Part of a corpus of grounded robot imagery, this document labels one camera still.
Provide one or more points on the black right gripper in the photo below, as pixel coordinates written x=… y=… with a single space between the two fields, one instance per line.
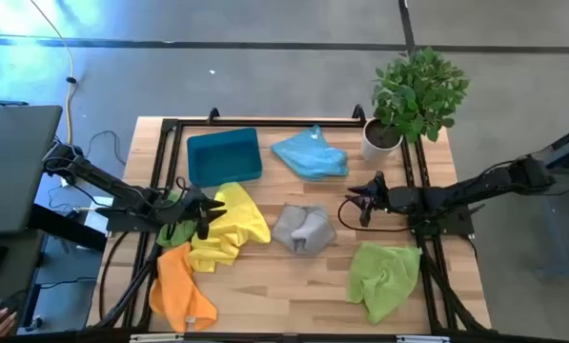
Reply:
x=393 y=200

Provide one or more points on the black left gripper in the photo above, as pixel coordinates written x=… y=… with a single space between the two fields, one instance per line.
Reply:
x=184 y=207

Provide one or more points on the yellow microfiber towel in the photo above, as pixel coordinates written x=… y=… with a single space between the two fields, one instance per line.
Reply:
x=236 y=224

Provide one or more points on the teal plastic bin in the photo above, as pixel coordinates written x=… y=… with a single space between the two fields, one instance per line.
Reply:
x=222 y=159

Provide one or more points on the grey microfiber towel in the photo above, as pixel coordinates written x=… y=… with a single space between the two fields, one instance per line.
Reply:
x=303 y=231

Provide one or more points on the lime green microfiber towel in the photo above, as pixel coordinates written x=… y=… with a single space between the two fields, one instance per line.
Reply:
x=381 y=278

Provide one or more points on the orange microfiber towel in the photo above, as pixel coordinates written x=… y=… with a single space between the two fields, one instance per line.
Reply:
x=179 y=290

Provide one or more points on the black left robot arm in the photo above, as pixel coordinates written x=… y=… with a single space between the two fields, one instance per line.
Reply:
x=98 y=178

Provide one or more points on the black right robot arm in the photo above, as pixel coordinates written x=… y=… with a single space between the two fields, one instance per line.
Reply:
x=455 y=190

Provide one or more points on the blue microfiber towel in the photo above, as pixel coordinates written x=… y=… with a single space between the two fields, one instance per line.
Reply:
x=310 y=157

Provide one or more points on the green plant in white pot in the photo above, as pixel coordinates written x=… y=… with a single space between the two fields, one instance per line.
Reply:
x=417 y=95

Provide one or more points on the white box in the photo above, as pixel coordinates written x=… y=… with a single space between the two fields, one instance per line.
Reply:
x=95 y=224

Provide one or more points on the black desk beam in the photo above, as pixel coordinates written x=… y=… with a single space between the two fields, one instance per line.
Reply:
x=60 y=226

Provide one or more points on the blue-grey metal table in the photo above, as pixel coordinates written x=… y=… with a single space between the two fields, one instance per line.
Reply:
x=553 y=228

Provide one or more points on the dark grey desk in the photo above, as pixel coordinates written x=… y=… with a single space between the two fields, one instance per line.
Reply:
x=22 y=267

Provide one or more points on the grey flat panel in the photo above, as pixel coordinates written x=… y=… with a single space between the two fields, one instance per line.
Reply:
x=12 y=167

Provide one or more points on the black computer mouse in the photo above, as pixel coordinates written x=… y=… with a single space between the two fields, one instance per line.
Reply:
x=7 y=302

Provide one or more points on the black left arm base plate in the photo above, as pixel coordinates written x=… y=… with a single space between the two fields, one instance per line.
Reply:
x=122 y=221

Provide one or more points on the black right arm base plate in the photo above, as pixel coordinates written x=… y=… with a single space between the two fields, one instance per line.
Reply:
x=451 y=224

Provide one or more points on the black aluminium table frame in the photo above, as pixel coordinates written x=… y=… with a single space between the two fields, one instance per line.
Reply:
x=265 y=123

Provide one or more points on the silver frame bracket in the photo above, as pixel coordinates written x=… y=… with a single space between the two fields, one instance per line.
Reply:
x=422 y=338
x=155 y=338

